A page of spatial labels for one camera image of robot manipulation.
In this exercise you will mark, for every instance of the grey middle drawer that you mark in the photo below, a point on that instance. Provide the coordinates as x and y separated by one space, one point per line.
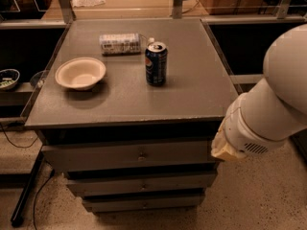
140 184

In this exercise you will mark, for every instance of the white paper bowl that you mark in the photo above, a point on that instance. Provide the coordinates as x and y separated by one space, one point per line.
80 73

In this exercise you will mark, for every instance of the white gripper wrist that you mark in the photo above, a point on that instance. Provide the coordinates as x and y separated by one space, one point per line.
245 133

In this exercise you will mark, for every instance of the small blue patterned bowl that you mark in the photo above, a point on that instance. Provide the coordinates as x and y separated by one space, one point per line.
8 79

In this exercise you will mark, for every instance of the black metal floor bar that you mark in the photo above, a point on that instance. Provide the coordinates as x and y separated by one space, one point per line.
17 219

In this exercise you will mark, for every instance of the clear plastic water bottle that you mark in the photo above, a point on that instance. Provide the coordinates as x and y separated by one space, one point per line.
123 44

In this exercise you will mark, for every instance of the grey top drawer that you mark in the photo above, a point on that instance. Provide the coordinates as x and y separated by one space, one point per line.
108 156

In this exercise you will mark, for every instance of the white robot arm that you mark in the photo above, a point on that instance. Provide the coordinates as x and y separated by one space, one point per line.
262 119

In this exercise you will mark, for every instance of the grey drawer cabinet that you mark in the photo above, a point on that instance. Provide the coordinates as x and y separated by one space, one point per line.
123 108

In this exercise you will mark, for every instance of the dark round dish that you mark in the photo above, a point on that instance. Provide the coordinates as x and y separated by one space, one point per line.
38 79

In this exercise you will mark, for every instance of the blue pepsi can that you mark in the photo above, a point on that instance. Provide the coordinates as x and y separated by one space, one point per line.
156 63

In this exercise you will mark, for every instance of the grey bottom drawer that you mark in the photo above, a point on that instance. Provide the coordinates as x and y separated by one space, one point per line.
147 202

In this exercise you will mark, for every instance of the grey drawer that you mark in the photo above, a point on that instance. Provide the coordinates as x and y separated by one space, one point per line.
147 202
140 184
108 156

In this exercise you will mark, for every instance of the grey side shelf beam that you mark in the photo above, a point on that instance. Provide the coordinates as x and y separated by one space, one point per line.
246 79

